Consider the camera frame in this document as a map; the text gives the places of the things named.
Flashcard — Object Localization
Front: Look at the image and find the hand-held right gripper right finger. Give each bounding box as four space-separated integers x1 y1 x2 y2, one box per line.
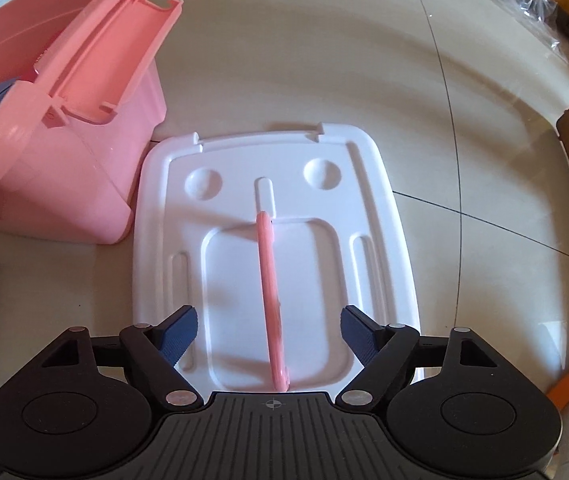
337 304 493 409

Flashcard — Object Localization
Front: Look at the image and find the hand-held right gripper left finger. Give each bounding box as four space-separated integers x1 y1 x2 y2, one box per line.
43 305 205 409

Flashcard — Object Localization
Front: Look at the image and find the white lid with pink handle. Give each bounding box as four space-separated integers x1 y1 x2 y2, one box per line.
132 121 423 394

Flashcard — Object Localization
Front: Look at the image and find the pink plastic storage box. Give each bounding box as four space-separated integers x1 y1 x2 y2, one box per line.
0 0 185 246

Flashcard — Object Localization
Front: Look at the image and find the clear plastic bag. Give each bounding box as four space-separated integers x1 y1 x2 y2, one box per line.
461 0 566 63

